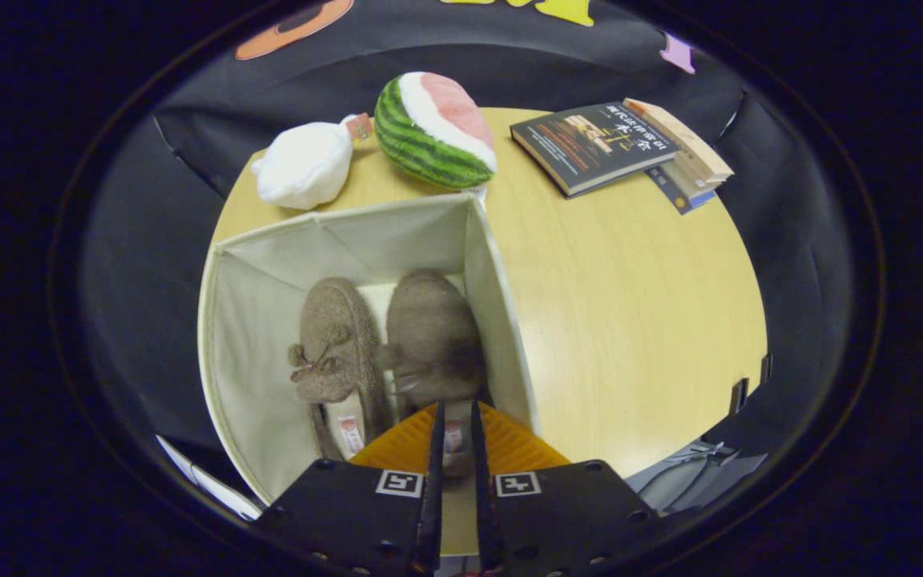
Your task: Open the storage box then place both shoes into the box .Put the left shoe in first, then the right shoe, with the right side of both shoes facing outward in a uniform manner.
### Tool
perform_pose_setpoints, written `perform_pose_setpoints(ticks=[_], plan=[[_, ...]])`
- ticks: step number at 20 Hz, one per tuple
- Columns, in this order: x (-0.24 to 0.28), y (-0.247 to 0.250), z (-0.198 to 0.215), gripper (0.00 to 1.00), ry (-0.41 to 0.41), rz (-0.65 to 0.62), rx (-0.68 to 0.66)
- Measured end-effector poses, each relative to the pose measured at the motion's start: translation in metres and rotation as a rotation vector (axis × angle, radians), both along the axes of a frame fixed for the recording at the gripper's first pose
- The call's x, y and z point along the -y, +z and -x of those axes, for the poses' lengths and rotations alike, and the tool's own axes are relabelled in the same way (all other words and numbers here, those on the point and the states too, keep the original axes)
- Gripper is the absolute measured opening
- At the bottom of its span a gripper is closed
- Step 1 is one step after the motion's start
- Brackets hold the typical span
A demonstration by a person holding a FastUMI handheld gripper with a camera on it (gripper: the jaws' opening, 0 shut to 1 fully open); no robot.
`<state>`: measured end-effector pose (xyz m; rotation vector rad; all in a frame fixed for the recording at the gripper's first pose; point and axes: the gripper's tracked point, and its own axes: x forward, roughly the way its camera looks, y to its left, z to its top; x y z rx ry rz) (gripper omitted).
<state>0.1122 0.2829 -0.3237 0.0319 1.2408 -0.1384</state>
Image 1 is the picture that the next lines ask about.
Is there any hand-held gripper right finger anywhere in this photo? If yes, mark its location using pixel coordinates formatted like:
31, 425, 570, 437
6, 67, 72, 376
471, 401, 659, 577

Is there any white plush toy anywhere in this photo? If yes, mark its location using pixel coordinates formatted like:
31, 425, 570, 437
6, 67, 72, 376
251, 113, 374, 211

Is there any watermelon slice plush toy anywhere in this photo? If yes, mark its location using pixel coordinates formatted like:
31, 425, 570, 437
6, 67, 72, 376
373, 71, 498, 201

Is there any blue cover book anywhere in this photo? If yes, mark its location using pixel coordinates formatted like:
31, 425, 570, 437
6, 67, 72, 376
646, 164, 717, 216

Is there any white flat board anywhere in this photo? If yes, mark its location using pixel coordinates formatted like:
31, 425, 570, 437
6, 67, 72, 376
155, 435, 264, 522

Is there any brown fuzzy slipper shoe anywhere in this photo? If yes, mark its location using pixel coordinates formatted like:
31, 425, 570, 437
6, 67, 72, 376
288, 277, 389, 462
381, 268, 488, 482

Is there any cream fabric storage box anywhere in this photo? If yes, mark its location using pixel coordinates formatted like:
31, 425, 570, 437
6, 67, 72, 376
197, 192, 541, 506

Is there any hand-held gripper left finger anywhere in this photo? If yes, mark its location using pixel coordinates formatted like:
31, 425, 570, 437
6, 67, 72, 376
257, 401, 446, 577

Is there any black cover book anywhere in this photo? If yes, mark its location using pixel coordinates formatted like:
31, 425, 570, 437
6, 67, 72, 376
510, 102, 683, 198

